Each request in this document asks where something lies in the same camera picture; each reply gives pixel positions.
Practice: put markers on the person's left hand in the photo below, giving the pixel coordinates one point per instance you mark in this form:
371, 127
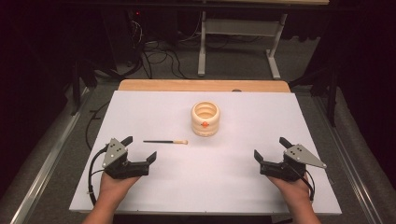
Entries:
116, 186

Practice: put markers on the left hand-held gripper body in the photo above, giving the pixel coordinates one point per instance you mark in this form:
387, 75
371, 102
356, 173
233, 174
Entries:
116, 161

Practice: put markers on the white metal stand frame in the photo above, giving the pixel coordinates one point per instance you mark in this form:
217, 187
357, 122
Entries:
239, 27

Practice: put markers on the dark metal stand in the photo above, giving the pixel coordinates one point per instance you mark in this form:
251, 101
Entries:
76, 87
332, 93

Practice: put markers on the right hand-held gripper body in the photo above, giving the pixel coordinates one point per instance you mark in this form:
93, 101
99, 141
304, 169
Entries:
291, 165

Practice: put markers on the cream ringed duck holder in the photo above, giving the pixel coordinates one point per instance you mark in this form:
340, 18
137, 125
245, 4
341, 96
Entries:
199, 129

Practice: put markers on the person's right hand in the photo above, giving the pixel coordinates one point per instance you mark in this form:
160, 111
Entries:
291, 188

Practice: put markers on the white table board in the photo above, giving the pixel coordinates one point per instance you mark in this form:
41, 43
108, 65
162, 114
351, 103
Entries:
202, 180

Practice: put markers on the wooden table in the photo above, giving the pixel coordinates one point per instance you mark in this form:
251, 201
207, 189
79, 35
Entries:
174, 85

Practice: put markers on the dark computer case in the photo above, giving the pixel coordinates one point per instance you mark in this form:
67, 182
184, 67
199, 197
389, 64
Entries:
124, 34

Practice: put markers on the aluminium floor rail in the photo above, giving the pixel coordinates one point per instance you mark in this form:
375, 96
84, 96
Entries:
46, 161
351, 161

